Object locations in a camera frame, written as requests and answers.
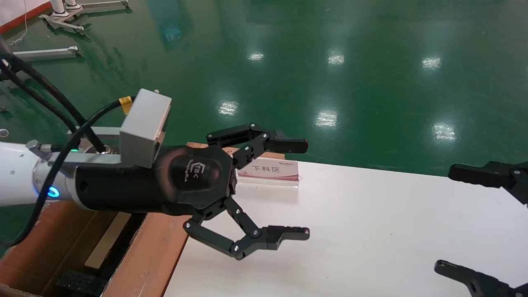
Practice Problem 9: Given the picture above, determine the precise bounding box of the thin white cable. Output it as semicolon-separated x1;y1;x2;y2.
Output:
8;0;28;46

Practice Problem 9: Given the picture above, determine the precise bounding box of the white metal stand leg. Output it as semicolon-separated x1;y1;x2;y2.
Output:
12;46;79;62

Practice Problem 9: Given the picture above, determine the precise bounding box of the white wheeled stand base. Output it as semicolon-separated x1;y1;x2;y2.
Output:
39;0;86;35
64;0;129;11

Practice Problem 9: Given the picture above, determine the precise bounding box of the small cardboard box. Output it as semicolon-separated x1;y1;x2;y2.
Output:
78;211;133;271

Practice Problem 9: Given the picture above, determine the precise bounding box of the silver camera mount bracket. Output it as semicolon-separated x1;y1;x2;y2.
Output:
26;127;125;167

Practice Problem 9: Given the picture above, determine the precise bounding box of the thin black yellow-tagged cable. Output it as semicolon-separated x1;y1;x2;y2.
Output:
0;96;135;248

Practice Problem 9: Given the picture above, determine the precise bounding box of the large cardboard box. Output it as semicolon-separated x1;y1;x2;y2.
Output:
0;200;194;297

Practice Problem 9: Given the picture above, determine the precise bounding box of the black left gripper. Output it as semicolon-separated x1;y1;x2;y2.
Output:
74;144;238;216

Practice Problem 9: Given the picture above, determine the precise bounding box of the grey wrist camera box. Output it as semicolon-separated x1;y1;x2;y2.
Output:
120;88;172;169

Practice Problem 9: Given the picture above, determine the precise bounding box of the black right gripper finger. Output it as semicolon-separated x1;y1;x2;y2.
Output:
448;162;528;207
433;259;528;297

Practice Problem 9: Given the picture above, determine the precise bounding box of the brown wooden board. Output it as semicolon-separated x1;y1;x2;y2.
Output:
186;142;286;161

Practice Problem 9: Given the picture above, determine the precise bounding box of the clear acrylic sign holder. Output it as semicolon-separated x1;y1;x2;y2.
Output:
237;159;300;189

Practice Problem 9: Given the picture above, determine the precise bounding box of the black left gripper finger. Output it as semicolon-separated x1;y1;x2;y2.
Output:
206;123;309;170
183;197;311;261

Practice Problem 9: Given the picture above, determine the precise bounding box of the black foam block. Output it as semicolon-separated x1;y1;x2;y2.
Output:
56;269;108;297

